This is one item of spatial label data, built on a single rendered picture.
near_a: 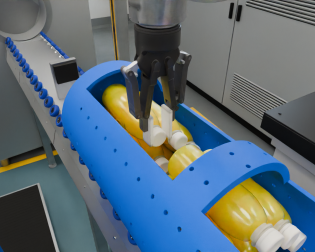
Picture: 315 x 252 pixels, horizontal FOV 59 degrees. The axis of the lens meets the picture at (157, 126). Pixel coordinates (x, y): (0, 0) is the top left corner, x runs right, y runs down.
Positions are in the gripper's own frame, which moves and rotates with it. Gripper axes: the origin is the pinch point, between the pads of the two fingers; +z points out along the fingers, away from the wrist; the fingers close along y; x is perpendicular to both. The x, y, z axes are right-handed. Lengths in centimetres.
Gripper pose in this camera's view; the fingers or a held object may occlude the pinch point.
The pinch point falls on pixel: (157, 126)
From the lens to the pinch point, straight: 56.1
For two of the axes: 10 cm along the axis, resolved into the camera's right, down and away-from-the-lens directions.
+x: 5.5, 4.9, -6.8
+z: 0.0, 8.1, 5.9
